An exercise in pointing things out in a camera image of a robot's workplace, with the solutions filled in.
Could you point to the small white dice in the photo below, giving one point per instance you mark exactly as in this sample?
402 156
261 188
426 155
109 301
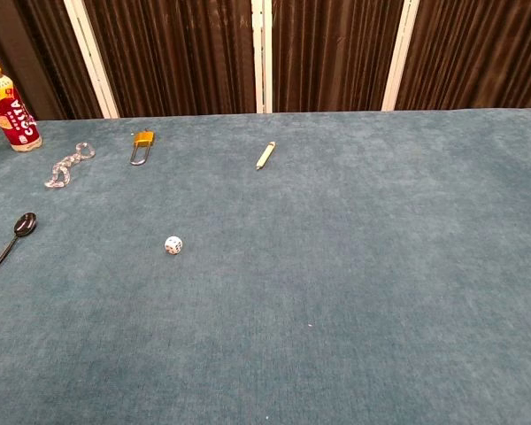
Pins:
173 245

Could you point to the short cream pencil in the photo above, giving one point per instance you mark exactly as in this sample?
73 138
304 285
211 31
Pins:
264 156

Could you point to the blue velvet table cloth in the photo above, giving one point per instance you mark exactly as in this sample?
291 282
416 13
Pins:
292 288

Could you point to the brass padlock long shackle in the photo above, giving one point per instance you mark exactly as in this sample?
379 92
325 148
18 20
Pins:
141 142

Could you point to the brown pleated curtain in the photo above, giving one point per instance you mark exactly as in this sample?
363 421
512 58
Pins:
181 53

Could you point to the black metal spoon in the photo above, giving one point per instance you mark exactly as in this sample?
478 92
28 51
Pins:
15 237

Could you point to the Costa coffee bottle yellow cap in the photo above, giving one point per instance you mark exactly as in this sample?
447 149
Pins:
12 113

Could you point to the white screen frame post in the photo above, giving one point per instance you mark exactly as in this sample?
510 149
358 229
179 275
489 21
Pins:
262 55
400 55
93 57

